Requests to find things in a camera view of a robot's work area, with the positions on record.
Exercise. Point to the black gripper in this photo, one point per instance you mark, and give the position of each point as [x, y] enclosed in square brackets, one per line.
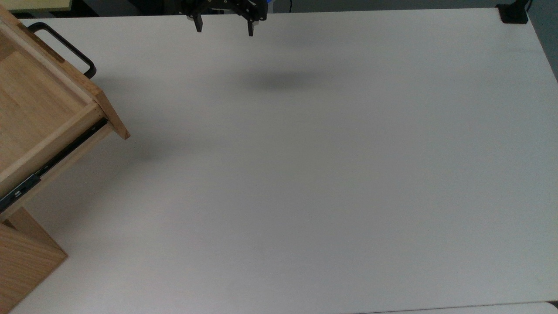
[220, 3]

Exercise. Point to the wooden drawer cabinet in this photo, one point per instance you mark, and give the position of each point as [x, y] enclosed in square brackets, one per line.
[22, 270]

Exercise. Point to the pale yellow board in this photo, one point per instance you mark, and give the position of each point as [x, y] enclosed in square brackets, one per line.
[35, 4]

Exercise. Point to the black drawer slide rail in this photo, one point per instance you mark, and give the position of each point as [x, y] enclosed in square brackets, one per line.
[52, 163]

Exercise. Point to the black table clamp mount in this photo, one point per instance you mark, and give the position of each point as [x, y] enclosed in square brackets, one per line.
[513, 14]

